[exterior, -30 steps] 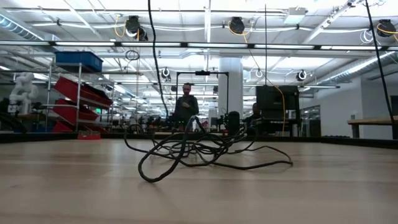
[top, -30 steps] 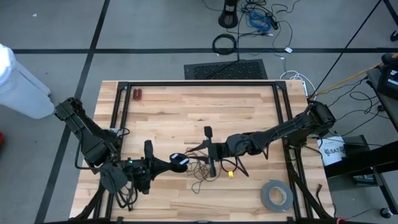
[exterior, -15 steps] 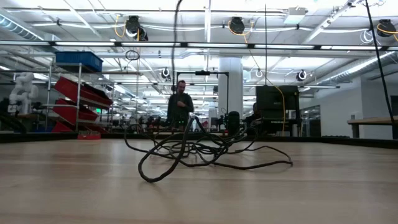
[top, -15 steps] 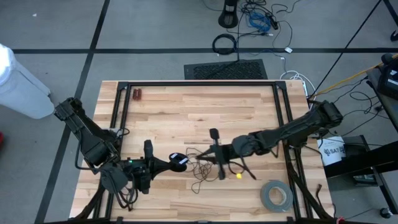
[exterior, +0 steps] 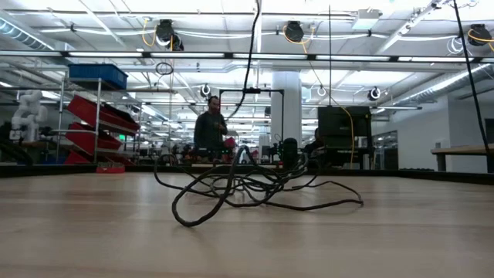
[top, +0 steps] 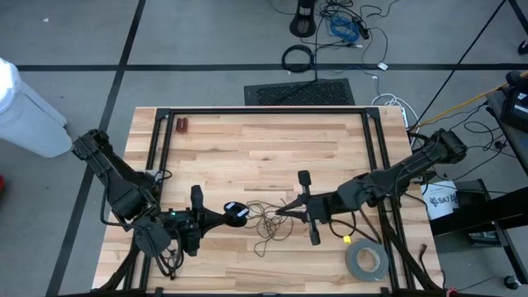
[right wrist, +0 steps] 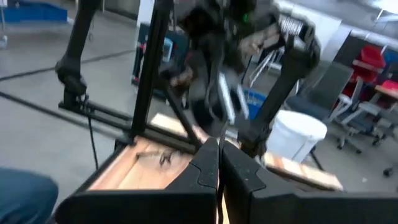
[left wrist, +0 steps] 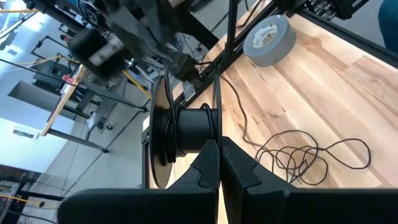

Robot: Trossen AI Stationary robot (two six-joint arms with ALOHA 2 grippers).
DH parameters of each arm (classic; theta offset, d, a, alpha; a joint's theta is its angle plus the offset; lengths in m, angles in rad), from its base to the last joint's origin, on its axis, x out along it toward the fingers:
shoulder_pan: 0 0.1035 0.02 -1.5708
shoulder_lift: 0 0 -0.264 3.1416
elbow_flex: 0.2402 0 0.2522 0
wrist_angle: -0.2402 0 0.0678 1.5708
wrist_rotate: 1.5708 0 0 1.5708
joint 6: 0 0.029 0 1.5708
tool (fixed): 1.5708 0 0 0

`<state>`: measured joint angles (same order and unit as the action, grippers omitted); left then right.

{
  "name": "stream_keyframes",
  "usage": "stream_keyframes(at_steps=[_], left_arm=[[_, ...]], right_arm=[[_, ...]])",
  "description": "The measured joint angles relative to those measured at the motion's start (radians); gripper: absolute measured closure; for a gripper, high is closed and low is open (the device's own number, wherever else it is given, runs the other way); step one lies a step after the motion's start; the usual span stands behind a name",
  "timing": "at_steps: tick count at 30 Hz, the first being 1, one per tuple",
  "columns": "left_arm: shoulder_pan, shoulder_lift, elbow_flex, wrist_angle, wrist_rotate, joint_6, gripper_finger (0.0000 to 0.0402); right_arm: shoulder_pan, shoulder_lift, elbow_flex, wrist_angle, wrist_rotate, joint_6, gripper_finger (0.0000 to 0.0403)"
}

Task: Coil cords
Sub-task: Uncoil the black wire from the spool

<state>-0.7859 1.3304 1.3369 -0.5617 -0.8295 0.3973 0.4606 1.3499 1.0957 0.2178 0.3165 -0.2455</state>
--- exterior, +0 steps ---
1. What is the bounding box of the long thin black cord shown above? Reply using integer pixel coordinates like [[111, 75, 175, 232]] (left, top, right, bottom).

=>
[[153, 0, 364, 228]]

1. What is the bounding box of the person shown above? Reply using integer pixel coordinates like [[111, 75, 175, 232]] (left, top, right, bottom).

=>
[[303, 127, 325, 155], [192, 95, 229, 161]]

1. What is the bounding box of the black cylindrical stand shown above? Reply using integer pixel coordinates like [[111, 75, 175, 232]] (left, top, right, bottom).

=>
[[283, 137, 299, 170]]

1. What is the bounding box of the white building pillar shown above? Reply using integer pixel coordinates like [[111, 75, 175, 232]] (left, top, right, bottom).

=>
[[271, 71, 303, 161]]

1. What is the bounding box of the long ceiling light strip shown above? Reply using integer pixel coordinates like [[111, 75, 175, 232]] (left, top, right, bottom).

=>
[[0, 50, 494, 64]]

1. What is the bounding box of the black screen on stand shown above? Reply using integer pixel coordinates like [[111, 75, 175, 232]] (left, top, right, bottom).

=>
[[316, 106, 374, 171]]

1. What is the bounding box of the thin vertical black rod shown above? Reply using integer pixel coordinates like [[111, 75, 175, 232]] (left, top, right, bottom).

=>
[[328, 5, 333, 108]]

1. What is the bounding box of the metal shelf rack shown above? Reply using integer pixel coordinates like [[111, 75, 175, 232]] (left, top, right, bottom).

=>
[[55, 76, 144, 166]]

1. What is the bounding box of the red tilted shelf bin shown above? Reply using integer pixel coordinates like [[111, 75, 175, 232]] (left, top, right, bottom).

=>
[[64, 122, 124, 156], [65, 151, 96, 165], [67, 95, 140, 136]]

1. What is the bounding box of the blue storage bin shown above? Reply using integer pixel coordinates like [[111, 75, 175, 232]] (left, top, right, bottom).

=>
[[68, 63, 129, 90]]

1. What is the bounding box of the wooden bench table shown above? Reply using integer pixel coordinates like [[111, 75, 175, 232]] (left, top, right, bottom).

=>
[[431, 144, 494, 174]]

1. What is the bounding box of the black gantry frame with camera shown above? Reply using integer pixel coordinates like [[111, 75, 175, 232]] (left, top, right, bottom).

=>
[[217, 87, 286, 163]]

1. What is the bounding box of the yellow power cord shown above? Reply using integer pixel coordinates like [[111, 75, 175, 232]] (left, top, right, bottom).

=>
[[283, 25, 355, 166]]

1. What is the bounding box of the hanging black cable loop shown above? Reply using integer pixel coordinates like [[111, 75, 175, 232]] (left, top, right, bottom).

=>
[[154, 61, 175, 76]]

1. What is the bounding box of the black ceiling cord reel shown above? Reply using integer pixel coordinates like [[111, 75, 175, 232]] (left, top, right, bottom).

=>
[[284, 21, 305, 44], [155, 19, 185, 53], [468, 23, 493, 47]]

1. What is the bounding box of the black diagonal cable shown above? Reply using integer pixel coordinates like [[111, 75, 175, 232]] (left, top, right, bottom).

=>
[[452, 0, 491, 154]]

